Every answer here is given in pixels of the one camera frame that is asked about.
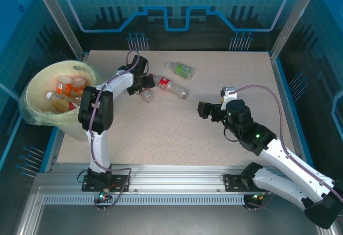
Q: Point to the small orange cap bottle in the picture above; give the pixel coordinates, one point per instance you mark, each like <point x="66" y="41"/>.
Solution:
<point x="148" y="96"/>

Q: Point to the orange label wide bottle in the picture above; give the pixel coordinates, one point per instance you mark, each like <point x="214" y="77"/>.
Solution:
<point x="63" y="86"/>

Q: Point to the amber tea bottle red label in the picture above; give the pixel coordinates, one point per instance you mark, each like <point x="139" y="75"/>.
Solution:
<point x="60" y="102"/>

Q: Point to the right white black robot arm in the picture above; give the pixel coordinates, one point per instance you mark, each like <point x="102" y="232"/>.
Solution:
<point x="289" y="165"/>

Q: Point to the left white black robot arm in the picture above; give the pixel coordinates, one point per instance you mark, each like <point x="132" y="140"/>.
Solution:
<point x="96" y="152"/>

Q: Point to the red label cola bottle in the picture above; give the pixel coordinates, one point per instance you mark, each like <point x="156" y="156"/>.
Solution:
<point x="163" y="83"/>

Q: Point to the green label plastic bottle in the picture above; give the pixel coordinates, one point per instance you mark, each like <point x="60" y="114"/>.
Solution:
<point x="182" y="70"/>

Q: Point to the small LED adapter board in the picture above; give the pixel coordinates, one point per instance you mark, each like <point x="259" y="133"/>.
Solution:
<point x="257" y="197"/>
<point x="103" y="195"/>

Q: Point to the grey metal shelf plate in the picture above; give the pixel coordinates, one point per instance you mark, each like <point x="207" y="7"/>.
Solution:
<point x="174" y="219"/>

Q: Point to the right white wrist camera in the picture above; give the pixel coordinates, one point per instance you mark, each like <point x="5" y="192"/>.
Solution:
<point x="227" y="98"/>

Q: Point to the blue table side rail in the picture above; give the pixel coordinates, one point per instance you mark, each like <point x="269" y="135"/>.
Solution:
<point x="285" y="90"/>
<point x="51" y="152"/>

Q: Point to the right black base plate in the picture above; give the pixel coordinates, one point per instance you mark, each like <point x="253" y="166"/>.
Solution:
<point x="233" y="184"/>

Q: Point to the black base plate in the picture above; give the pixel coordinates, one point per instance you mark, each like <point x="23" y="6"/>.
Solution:
<point x="233" y="184"/>
<point x="118" y="184"/>

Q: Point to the aluminium mounting rail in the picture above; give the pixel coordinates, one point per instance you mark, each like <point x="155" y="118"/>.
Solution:
<point x="174" y="178"/>

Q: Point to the aluminium frame post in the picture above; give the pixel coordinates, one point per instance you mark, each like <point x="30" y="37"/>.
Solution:
<point x="62" y="23"/>
<point x="293" y="18"/>

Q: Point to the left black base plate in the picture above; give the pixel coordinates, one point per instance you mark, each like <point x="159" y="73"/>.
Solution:
<point x="118" y="184"/>

